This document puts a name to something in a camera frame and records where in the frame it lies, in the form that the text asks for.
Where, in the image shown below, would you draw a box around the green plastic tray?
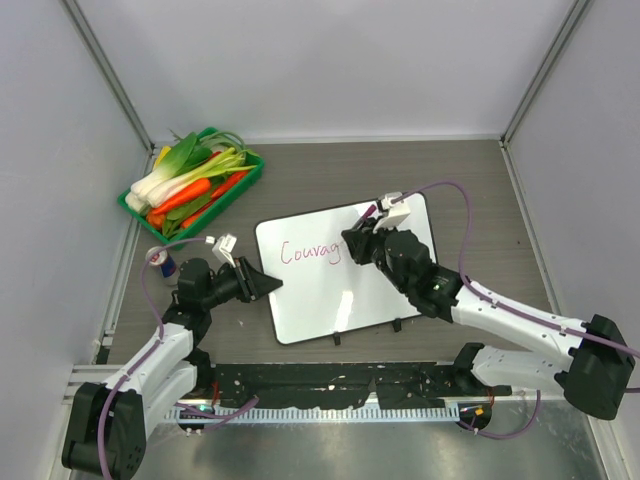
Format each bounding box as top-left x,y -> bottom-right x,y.
117,127 -> 265,245

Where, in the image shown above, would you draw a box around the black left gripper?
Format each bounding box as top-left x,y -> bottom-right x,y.
201,256 -> 281,310

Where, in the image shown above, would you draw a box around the green bok choy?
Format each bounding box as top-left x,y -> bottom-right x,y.
152,132 -> 212,178

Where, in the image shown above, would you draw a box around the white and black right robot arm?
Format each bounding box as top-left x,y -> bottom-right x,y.
341,221 -> 635,420

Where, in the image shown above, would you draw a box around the orange carrot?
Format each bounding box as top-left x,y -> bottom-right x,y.
150,178 -> 211,215

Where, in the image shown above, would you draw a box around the red and blue drink can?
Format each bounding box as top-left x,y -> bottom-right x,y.
145,246 -> 179,286

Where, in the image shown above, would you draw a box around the red chili pepper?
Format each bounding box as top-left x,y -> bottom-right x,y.
180,170 -> 249,229

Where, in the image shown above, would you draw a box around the white marker with pink cap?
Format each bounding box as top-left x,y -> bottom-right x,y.
354,204 -> 377,229

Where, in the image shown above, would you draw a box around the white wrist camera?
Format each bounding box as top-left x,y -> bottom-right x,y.
373,192 -> 411,233
205,233 -> 237,268

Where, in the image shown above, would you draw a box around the white and green leek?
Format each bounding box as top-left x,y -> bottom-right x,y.
129,147 -> 254,207

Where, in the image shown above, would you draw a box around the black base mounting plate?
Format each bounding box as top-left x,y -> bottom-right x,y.
215,362 -> 512,410

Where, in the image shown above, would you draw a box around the white slotted cable duct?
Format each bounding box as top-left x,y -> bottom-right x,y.
167,405 -> 460,424

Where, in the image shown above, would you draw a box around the yellow pepper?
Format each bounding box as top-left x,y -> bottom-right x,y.
152,146 -> 171,170

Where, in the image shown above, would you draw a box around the white whiteboard with black frame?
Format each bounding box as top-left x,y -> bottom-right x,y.
255,200 -> 419,345

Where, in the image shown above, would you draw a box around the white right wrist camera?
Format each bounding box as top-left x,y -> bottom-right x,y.
373,192 -> 411,233

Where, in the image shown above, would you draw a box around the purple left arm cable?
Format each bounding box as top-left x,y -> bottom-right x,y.
97,237 -> 261,480

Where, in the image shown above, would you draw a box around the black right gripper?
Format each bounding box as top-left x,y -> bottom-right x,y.
344,215 -> 411,293

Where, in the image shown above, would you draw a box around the green spinach leaves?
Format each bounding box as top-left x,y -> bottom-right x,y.
161,193 -> 210,239

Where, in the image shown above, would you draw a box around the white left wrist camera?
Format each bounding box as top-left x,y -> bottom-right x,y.
205,233 -> 237,268

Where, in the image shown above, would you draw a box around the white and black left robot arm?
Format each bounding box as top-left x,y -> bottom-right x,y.
61,257 -> 283,479

